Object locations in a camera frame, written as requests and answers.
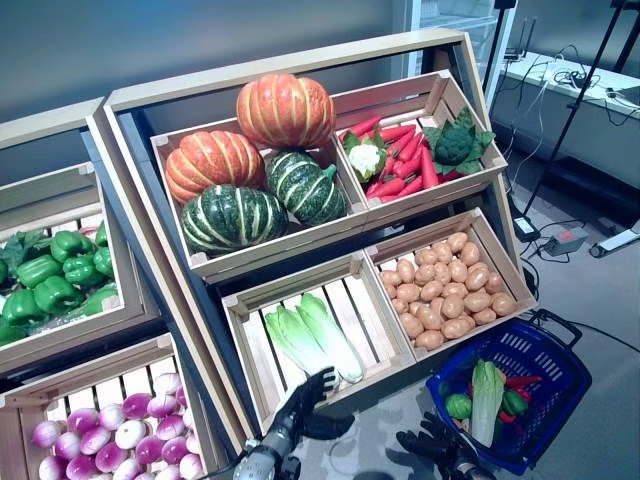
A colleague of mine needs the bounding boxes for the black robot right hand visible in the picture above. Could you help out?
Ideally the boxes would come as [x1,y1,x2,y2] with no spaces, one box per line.
[395,411,482,470]

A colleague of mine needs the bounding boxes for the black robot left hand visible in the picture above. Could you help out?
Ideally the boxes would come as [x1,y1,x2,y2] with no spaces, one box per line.
[271,366,356,447]

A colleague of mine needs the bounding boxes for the blue plastic shopping basket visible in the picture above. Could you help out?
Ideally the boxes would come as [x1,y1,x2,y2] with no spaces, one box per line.
[425,319,594,477]

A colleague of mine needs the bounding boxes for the small green bell pepper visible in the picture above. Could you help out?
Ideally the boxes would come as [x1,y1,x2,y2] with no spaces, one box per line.
[501,390,529,417]
[444,393,474,421]

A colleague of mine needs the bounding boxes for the napa cabbage with pale stem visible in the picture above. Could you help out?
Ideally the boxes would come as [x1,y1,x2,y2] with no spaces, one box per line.
[263,304,342,389]
[296,292,366,385]
[469,358,507,449]

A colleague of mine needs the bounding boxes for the wooden crate with cabbages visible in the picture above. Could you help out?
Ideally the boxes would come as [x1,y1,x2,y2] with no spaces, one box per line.
[219,252,419,437]

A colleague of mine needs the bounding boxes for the purple white onion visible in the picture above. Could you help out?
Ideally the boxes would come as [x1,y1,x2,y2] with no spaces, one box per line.
[155,414,186,442]
[134,435,165,466]
[79,425,113,456]
[121,392,153,421]
[113,458,144,480]
[53,431,83,462]
[32,420,63,449]
[147,394,179,419]
[178,451,206,480]
[152,372,183,397]
[97,403,126,432]
[65,453,99,480]
[37,454,68,480]
[160,435,189,466]
[114,419,148,451]
[66,407,101,435]
[94,441,129,474]

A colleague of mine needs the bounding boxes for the wooden crate with pumpkins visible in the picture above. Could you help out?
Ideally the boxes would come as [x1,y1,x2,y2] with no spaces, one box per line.
[149,117,370,279]

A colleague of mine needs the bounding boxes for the wooden crate with potatoes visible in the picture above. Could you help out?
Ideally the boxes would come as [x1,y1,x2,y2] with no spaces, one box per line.
[362,207,539,364]

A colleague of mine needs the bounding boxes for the dark green striped pumpkin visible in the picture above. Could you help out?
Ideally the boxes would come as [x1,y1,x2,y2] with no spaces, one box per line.
[264,150,349,227]
[179,184,291,258]

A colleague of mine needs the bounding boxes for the wooden crate with onions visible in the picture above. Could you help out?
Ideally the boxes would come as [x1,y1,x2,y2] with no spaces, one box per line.
[0,334,237,480]

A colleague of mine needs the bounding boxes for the black power adapter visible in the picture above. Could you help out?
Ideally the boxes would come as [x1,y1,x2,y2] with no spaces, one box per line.
[515,214,540,240]

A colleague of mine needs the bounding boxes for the grey box with red button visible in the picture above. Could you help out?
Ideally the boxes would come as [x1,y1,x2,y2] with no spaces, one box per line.
[542,227,590,257]

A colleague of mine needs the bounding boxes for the wooden crate with carrots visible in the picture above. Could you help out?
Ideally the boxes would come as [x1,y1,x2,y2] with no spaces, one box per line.
[329,69,509,212]

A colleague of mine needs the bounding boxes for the white cauliflower with leaves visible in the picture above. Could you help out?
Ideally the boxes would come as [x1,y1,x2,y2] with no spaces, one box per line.
[341,131,389,184]

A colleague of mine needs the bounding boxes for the orange striped pumpkin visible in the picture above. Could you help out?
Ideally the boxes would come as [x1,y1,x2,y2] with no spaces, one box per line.
[164,130,267,207]
[235,73,337,151]

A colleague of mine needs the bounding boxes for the white metal table foot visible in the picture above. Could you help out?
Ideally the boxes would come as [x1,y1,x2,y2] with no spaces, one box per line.
[588,230,640,260]

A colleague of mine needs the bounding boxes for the green broccoli with leaves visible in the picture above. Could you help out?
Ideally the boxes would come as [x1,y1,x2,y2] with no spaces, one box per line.
[423,106,497,177]

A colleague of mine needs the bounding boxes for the dark leafy green vegetable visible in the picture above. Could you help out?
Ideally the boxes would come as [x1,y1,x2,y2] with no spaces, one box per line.
[0,229,54,292]

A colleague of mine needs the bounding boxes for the wooden crate with peppers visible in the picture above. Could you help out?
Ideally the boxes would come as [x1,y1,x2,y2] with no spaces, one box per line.
[0,162,127,347]

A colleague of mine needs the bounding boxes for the large wooden display stand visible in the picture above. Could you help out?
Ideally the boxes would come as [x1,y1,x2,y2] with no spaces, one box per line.
[87,28,540,444]

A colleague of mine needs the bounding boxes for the white long table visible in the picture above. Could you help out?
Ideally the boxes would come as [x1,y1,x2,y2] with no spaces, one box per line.
[492,48,640,161]

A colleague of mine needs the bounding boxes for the small wooden display stand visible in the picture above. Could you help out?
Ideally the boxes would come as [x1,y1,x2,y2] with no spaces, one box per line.
[0,97,169,384]

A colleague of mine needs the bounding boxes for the black tripod stand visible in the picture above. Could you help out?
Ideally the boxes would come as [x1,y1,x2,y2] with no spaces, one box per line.
[519,0,640,216]

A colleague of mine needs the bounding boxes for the glass door refrigerator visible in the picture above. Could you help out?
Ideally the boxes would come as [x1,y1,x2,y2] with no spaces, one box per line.
[399,0,519,81]

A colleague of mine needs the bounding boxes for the thin black light stand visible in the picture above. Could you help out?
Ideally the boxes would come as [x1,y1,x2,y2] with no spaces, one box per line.
[480,0,516,94]

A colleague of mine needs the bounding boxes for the black basket handle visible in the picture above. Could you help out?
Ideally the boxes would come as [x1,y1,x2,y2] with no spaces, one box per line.
[528,308,584,352]

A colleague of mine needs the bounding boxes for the black floor cable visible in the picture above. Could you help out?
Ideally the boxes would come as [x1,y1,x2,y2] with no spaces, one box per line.
[569,319,640,342]

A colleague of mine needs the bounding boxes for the black cable bundle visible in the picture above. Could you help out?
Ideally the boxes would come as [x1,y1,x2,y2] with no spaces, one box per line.
[552,67,601,91]

